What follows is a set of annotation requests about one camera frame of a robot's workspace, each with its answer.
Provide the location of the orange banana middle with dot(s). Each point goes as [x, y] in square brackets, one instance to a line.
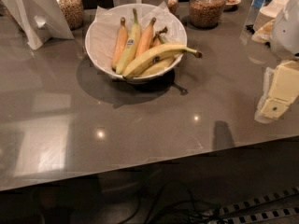
[145, 40]

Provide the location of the white paper bowl liner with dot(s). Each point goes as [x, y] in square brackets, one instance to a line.
[101, 37]

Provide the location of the black white striped floor strip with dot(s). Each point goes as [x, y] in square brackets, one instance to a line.
[256, 210]

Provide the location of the glass jar of cereal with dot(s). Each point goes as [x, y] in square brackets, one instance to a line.
[73, 12]
[205, 13]

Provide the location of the large front yellow banana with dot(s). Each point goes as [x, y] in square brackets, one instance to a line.
[154, 55]

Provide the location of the blue white carton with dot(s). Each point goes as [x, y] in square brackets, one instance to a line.
[264, 32]

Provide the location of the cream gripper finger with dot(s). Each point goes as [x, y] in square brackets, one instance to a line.
[280, 90]

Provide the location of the glass jar of cereal left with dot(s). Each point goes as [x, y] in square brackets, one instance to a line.
[73, 12]

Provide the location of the small glass jar behind bowl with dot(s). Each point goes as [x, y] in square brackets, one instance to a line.
[172, 6]

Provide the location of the small orange banana behind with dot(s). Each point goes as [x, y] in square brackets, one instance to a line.
[155, 40]

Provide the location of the glass jar of cereal right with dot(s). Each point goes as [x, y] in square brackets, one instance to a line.
[205, 13]

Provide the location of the small bowl of nuts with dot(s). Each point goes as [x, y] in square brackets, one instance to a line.
[231, 3]

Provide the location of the orange banana far left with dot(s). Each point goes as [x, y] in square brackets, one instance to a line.
[120, 43]

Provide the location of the white folded sign stand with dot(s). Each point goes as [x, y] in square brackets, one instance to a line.
[40, 20]

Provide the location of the yellow banana at bottom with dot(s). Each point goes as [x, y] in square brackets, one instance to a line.
[158, 67]

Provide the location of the green-yellow banana with sticker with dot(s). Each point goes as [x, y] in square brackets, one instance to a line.
[131, 45]

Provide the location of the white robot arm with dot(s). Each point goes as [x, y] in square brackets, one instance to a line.
[284, 37]

